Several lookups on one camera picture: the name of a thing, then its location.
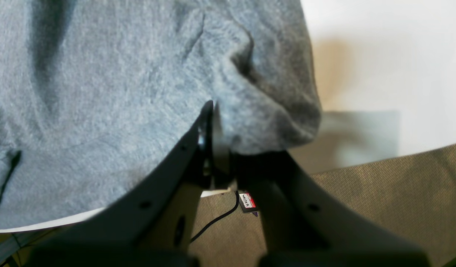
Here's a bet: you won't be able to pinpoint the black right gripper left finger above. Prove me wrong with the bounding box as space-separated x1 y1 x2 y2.
27 101 214 267

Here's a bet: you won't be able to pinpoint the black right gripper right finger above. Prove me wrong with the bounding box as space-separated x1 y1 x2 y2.
233 152 430 267

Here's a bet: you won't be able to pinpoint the grey t-shirt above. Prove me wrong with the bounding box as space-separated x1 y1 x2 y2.
0 0 321 230

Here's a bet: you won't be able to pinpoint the black floor cables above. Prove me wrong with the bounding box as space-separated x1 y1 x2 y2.
189 191 240 243

